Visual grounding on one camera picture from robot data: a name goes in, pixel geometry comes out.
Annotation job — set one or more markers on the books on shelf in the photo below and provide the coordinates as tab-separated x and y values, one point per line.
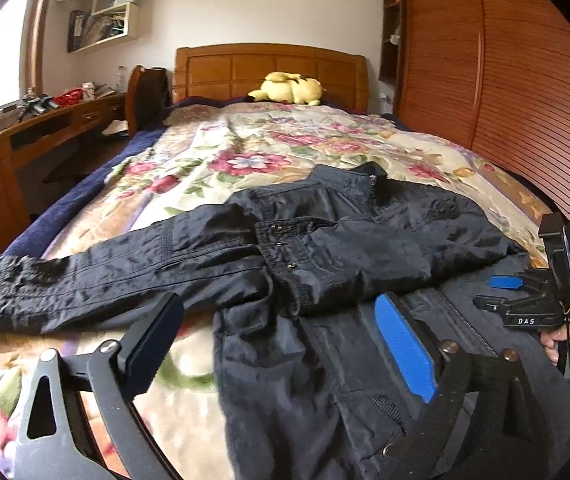
82	30

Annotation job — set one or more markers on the floral blanket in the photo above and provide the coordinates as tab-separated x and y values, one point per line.
265	150

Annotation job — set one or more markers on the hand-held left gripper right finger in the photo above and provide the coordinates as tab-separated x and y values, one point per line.
405	347

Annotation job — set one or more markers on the red desk item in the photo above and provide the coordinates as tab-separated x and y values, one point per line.
69	95

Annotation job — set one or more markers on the black jacket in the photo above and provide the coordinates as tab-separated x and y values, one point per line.
285	280

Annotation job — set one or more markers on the wooden chair with black bag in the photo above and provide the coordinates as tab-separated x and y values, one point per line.
147	97

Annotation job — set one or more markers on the wooden bed headboard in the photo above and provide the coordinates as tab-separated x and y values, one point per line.
270	67

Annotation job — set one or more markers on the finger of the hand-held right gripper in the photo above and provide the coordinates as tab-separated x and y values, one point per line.
492	303
507	283

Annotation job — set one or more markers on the white wall shelf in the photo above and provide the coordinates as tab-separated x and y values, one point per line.
107	10

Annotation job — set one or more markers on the yellow plush toy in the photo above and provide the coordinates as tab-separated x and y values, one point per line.
287	89

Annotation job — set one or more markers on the clear bottle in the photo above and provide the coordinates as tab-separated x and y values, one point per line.
121	77

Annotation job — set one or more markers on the black desk gadget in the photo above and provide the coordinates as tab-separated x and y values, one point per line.
37	105

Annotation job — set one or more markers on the wooden slatted wardrobe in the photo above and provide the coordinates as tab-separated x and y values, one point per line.
495	70

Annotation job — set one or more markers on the narrow wooden open shelf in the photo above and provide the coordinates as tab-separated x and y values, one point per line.
390	30

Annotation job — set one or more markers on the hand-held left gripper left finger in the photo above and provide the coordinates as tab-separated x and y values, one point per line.
151	332

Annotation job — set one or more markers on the wooden desk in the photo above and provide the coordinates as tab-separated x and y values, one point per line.
20	155

